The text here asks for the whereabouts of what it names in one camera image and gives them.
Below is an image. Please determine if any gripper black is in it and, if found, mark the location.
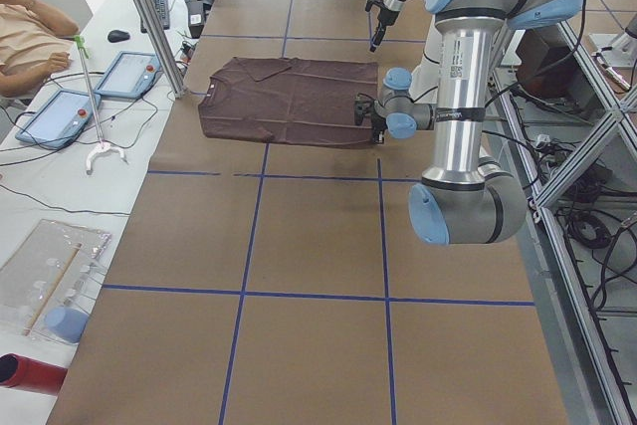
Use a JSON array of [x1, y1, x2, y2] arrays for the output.
[[371, 116, 387, 143], [369, 7, 396, 52]]

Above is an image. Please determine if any dark brown t-shirt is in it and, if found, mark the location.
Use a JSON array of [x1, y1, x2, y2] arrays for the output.
[[198, 57, 378, 148]]

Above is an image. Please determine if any black box white label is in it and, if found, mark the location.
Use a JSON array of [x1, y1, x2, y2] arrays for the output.
[[186, 0, 206, 39]]

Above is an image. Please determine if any black keyboard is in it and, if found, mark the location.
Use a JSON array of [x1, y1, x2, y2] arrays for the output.
[[151, 0, 170, 30]]

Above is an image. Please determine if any far teach pendant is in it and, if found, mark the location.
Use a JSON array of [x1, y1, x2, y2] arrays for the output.
[[94, 51, 160, 100]]

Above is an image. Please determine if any teach pendant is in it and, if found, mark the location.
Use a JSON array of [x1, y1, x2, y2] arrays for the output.
[[94, 51, 160, 100], [15, 89, 93, 150]]

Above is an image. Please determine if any black computer mouse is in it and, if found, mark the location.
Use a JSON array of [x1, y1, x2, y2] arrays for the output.
[[107, 29, 130, 43]]

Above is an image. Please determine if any near teach pendant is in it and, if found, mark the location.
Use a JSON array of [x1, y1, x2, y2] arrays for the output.
[[15, 89, 93, 150]]

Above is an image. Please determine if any person in beige shirt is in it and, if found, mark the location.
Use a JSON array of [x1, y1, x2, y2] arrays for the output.
[[1, 0, 80, 99]]

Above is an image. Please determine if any wooden stick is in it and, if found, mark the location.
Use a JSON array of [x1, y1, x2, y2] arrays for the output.
[[22, 243, 82, 336]]

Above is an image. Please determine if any clear plastic bag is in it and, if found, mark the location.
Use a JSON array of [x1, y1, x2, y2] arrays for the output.
[[1, 220, 111, 343]]

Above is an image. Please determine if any red cylinder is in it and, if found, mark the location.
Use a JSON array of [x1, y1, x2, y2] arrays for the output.
[[1, 353, 68, 396]]

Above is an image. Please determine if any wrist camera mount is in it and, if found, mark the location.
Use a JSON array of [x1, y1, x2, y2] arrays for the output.
[[353, 93, 376, 126], [365, 0, 383, 13]]

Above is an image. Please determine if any aluminium frame post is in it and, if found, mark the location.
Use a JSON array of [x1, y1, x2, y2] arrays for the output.
[[133, 0, 186, 99]]

